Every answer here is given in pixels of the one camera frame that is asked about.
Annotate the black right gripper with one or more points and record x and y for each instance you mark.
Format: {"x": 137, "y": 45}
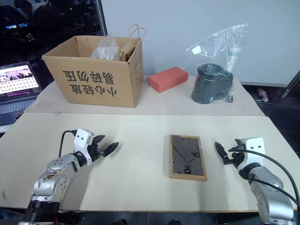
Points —
{"x": 237, "y": 157}

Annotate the laptop computer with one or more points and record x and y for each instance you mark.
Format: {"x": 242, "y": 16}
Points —
{"x": 17, "y": 84}

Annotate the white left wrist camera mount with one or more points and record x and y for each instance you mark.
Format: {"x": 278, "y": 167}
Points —
{"x": 82, "y": 140}

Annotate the red rectangular block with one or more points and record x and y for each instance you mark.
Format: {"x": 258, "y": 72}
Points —
{"x": 167, "y": 78}

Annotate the large clear zip bag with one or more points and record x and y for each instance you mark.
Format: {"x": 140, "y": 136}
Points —
{"x": 225, "y": 47}

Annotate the pink object on floor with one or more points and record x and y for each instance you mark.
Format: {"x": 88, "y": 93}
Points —
{"x": 263, "y": 95}

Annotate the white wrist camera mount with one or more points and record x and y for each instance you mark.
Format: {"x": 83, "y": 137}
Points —
{"x": 82, "y": 140}
{"x": 254, "y": 152}

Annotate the brown paper bag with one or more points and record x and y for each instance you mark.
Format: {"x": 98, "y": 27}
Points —
{"x": 130, "y": 47}

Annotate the printed cardboard box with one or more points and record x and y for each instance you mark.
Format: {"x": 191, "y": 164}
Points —
{"x": 98, "y": 79}

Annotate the wooden picture frame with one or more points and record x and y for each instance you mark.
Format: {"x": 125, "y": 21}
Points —
{"x": 187, "y": 157}

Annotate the grey metal stand leg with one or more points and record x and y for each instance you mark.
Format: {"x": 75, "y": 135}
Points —
{"x": 291, "y": 83}

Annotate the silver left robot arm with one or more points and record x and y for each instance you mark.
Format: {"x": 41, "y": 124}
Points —
{"x": 54, "y": 173}

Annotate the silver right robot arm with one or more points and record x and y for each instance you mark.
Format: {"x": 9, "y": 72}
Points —
{"x": 269, "y": 187}

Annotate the black electric kettle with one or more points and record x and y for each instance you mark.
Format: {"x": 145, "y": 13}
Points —
{"x": 211, "y": 84}

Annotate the crumpled clear plastic bag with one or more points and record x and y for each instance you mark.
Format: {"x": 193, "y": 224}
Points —
{"x": 105, "y": 50}

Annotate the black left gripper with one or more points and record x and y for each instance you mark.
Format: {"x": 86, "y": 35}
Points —
{"x": 95, "y": 151}

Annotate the grey metal window post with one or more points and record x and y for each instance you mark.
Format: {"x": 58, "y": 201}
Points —
{"x": 102, "y": 16}

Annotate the dark rounded shape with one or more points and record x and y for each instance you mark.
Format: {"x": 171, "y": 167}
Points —
{"x": 174, "y": 222}

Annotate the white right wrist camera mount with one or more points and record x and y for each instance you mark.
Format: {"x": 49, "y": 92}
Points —
{"x": 254, "y": 152}

